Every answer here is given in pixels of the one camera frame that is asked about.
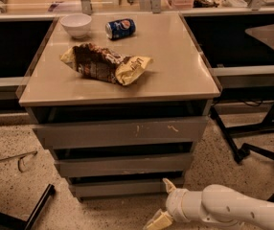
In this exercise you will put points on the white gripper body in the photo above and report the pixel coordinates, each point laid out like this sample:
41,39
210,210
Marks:
173,202

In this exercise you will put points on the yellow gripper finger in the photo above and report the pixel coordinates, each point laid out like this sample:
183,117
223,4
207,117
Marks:
160,221
170,187

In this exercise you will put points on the grey bottom drawer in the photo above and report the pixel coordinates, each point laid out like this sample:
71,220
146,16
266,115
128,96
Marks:
118,188

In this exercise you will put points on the grey drawer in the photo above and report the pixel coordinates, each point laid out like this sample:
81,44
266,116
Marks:
120,133
159,163
118,188

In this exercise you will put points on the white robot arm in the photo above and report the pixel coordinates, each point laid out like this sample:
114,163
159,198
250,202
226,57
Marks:
216,205

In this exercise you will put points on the grey middle drawer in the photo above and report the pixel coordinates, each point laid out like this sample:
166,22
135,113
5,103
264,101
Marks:
159,163

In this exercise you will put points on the grey top drawer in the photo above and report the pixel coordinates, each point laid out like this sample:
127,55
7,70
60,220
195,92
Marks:
120,133

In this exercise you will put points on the grey drawer cabinet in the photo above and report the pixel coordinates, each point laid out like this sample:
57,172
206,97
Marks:
176,85

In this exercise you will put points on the black office chair base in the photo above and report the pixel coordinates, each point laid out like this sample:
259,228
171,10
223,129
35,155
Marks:
271,163

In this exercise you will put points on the brown yellow chip bag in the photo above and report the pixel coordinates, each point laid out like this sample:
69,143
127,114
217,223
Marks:
102,64

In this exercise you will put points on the metal rod with hook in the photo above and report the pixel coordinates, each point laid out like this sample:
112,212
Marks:
19,158

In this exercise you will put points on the blue pepsi can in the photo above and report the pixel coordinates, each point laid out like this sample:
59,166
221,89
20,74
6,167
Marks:
120,28

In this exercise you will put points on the black stand leg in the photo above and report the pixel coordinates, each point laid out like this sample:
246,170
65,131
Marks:
28,220

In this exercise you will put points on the white bowl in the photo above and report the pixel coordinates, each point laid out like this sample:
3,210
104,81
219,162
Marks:
76,25

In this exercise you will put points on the black table frame leg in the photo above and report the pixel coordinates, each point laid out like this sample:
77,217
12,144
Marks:
266,125

